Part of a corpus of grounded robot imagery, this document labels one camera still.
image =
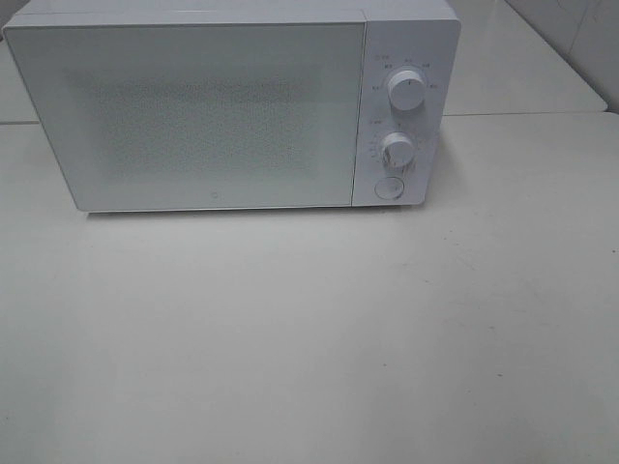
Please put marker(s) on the round white door button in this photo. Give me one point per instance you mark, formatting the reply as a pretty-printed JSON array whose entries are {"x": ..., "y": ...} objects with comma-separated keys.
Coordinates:
[{"x": 390, "y": 188}]

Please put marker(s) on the white microwave knob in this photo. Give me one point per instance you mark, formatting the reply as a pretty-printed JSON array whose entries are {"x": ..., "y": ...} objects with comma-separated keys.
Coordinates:
[
  {"x": 397, "y": 150},
  {"x": 406, "y": 89}
]

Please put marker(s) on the white microwave door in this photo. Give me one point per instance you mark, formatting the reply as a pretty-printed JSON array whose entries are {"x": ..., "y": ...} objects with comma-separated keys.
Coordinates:
[{"x": 197, "y": 117}]

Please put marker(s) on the white microwave oven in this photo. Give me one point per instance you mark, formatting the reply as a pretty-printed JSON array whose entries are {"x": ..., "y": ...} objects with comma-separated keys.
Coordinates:
[{"x": 421, "y": 35}]

